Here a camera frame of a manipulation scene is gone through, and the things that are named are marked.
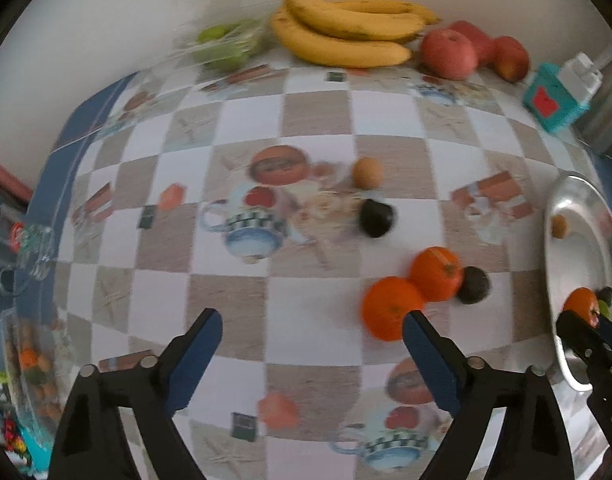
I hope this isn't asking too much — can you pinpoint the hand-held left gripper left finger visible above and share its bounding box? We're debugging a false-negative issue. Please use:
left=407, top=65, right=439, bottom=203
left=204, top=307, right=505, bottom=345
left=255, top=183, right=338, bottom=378
left=50, top=307, right=223, bottom=480

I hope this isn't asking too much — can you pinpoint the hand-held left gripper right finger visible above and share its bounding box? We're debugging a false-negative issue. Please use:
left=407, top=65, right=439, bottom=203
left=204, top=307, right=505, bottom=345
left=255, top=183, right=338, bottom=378
left=402, top=310, right=574, bottom=480

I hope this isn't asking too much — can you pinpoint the orange mandarin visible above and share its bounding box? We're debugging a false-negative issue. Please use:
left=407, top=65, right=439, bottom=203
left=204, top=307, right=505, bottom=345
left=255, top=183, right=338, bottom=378
left=562, top=287, right=601, bottom=330
left=409, top=246, right=464, bottom=303
left=361, top=276, right=427, bottom=342

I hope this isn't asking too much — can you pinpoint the round metal plate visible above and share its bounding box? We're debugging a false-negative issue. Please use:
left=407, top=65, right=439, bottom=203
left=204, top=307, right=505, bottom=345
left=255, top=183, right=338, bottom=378
left=543, top=172, right=612, bottom=393

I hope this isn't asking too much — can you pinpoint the clear plastic fruit container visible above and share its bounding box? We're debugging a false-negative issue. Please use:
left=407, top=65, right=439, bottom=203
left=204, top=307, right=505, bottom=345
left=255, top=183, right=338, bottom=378
left=0, top=307, right=69, bottom=436

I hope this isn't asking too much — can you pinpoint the colourful toy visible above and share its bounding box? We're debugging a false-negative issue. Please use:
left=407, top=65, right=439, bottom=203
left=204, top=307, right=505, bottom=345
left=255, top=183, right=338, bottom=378
left=1, top=410, right=32, bottom=461

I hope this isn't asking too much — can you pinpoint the clear glass mug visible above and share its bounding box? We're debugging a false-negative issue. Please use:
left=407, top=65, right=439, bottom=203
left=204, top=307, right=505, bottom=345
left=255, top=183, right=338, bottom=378
left=0, top=205, right=57, bottom=293

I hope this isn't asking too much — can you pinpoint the teal box with red label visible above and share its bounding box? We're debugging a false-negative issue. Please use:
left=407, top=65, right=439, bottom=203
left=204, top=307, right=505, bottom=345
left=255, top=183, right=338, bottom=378
left=523, top=63, right=593, bottom=134

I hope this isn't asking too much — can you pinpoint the checkered printed tablecloth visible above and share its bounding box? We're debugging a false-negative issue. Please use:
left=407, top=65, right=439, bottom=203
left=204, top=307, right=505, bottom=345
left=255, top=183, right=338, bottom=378
left=8, top=62, right=612, bottom=480

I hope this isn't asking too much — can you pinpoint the pink tube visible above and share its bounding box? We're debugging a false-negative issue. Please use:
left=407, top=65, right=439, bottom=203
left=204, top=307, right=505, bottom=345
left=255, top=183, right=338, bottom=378
left=0, top=152, right=34, bottom=206

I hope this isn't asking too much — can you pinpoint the red apple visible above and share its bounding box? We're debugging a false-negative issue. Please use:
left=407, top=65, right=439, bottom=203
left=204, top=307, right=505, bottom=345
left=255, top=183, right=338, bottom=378
left=419, top=29, right=479, bottom=81
left=492, top=36, right=531, bottom=83
left=448, top=20, right=498, bottom=68

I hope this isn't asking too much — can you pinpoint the plastic bag of green fruit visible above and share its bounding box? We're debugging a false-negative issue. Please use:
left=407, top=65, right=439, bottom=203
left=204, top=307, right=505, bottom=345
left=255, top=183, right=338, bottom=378
left=173, top=19, right=274, bottom=73

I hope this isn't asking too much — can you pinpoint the yellow banana bunch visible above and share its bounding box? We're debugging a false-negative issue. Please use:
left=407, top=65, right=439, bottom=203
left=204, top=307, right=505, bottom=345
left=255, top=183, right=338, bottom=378
left=270, top=0, right=442, bottom=68

